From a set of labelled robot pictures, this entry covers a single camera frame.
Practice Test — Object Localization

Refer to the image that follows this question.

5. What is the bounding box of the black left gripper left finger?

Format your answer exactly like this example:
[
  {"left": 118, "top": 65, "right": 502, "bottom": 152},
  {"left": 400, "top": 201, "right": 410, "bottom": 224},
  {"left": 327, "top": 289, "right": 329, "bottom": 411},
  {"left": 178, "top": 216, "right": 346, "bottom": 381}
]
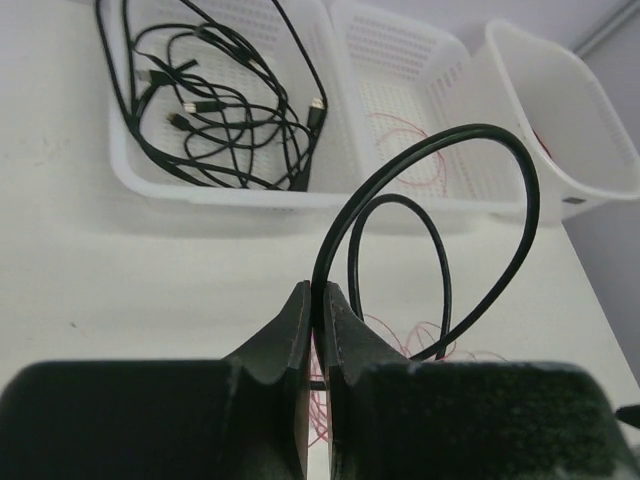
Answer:
[{"left": 1, "top": 282, "right": 311, "bottom": 479}]

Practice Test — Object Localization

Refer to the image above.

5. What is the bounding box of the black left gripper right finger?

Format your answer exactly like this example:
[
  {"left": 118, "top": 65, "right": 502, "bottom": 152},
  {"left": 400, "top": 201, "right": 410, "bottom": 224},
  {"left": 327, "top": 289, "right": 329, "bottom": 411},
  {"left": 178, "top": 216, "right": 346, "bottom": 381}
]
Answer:
[{"left": 323, "top": 284, "right": 633, "bottom": 479}]

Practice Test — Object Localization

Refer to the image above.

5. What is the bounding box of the thin pink wire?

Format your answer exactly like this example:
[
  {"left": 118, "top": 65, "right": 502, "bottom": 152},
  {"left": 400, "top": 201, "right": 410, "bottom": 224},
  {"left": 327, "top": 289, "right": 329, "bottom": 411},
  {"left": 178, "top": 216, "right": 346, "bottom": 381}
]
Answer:
[{"left": 309, "top": 314, "right": 511, "bottom": 444}]

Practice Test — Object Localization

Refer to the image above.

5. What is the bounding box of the black HDMI cable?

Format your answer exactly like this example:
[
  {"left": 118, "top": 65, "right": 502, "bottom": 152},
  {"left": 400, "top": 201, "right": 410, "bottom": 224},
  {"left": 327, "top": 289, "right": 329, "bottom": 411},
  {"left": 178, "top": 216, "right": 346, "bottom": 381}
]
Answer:
[{"left": 310, "top": 122, "right": 542, "bottom": 391}]

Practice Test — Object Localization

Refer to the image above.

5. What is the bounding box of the thick black printed cable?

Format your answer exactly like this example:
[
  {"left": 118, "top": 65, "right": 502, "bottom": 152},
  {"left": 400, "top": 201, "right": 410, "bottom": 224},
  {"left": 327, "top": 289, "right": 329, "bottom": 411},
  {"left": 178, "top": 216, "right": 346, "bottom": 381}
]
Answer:
[{"left": 93, "top": 0, "right": 329, "bottom": 191}]

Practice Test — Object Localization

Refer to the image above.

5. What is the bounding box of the thin black micro USB cable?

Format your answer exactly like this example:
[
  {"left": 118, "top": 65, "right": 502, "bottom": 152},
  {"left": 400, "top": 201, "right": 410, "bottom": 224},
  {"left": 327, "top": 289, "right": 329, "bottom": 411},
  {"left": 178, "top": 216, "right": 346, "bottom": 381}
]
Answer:
[{"left": 134, "top": 22, "right": 311, "bottom": 191}]

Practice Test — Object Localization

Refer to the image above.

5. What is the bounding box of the white perforated left basket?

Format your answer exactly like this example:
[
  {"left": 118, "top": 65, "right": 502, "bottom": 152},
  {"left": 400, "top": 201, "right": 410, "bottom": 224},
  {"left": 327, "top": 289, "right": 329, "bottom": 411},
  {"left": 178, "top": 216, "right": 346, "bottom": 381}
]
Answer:
[{"left": 93, "top": 1, "right": 360, "bottom": 210}]

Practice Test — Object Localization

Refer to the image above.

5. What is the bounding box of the white perforated basket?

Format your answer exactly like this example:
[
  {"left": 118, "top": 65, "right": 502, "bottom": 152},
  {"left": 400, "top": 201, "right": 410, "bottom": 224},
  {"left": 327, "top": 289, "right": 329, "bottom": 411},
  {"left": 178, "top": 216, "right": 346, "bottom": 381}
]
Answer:
[
  {"left": 93, "top": 1, "right": 360, "bottom": 210},
  {"left": 329, "top": 1, "right": 524, "bottom": 214}
]

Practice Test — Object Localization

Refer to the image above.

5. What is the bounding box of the white deep right basket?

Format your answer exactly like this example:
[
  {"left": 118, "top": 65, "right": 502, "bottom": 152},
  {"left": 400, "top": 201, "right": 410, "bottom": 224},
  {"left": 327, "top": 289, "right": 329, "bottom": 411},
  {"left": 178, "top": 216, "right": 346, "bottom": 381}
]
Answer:
[{"left": 472, "top": 19, "right": 639, "bottom": 224}]

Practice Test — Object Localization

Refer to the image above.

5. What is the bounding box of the white perforated middle basket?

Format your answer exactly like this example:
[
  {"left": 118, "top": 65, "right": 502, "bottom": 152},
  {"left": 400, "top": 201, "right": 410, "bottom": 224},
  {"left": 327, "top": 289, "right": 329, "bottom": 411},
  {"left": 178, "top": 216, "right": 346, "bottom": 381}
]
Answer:
[{"left": 329, "top": 1, "right": 524, "bottom": 214}]

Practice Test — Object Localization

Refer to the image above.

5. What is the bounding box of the pink wire in middle basket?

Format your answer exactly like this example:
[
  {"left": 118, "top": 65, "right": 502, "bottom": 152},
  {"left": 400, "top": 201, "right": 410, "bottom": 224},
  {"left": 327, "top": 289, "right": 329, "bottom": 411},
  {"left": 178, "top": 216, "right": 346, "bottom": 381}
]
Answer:
[{"left": 369, "top": 113, "right": 449, "bottom": 189}]

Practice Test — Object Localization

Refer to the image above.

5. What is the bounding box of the red wire in right basket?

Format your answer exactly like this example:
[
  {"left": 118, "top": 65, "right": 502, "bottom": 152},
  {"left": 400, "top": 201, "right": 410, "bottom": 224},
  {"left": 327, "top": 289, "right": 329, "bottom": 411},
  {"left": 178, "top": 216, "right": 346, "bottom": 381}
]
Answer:
[{"left": 532, "top": 127, "right": 556, "bottom": 159}]

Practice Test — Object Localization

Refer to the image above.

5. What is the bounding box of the right aluminium corner post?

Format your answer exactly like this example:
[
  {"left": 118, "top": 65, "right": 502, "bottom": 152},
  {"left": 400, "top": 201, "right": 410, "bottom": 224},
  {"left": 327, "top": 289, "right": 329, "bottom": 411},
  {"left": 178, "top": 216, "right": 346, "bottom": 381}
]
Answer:
[{"left": 571, "top": 0, "right": 639, "bottom": 57}]

